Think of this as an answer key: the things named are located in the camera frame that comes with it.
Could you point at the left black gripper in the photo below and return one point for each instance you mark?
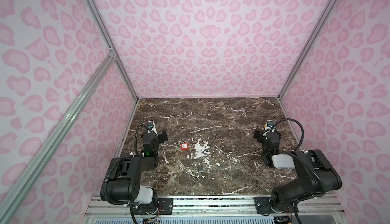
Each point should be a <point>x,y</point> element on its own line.
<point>161,136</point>

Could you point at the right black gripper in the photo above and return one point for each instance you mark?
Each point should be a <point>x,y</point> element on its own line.
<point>259,134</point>

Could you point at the red padlock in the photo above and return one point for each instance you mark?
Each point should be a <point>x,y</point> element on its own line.
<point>184,146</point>

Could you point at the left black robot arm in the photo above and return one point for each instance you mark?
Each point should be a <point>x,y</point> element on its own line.
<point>122,183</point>

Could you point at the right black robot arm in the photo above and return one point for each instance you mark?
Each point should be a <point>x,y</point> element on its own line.
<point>315,174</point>

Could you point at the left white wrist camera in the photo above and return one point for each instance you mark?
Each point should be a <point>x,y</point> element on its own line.
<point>151,128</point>

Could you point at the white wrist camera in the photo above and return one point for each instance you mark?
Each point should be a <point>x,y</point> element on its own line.
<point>270,125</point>
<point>151,128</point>

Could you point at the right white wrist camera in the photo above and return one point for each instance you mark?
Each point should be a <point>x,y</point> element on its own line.
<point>270,125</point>

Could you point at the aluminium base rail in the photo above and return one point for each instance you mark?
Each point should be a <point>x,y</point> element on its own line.
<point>222,205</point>

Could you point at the diagonal aluminium frame strut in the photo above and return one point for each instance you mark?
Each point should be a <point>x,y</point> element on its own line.
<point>27,179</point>

